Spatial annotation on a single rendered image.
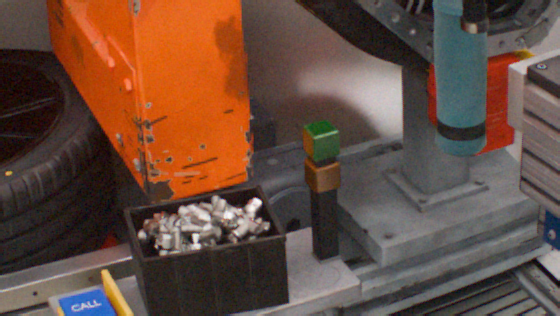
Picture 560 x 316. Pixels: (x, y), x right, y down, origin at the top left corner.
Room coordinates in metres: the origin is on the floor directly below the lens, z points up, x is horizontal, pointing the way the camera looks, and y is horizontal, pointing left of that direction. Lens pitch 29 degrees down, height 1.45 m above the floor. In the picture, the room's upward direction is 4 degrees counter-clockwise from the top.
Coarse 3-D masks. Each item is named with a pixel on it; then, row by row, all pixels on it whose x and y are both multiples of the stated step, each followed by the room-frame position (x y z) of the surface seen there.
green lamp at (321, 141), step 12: (324, 120) 1.48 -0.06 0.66; (312, 132) 1.45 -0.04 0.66; (324, 132) 1.44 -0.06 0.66; (336, 132) 1.45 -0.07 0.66; (312, 144) 1.44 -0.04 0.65; (324, 144) 1.44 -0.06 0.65; (336, 144) 1.44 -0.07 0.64; (312, 156) 1.44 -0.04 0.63; (324, 156) 1.44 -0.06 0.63; (336, 156) 1.45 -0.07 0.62
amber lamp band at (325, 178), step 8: (304, 160) 1.47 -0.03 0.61; (336, 160) 1.46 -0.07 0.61; (312, 168) 1.44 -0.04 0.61; (320, 168) 1.44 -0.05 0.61; (328, 168) 1.44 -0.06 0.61; (336, 168) 1.44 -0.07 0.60; (312, 176) 1.44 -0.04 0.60; (320, 176) 1.43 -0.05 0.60; (328, 176) 1.44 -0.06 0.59; (336, 176) 1.44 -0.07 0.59; (312, 184) 1.44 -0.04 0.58; (320, 184) 1.43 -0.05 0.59; (328, 184) 1.44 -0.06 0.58; (336, 184) 1.44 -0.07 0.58; (320, 192) 1.43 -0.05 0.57
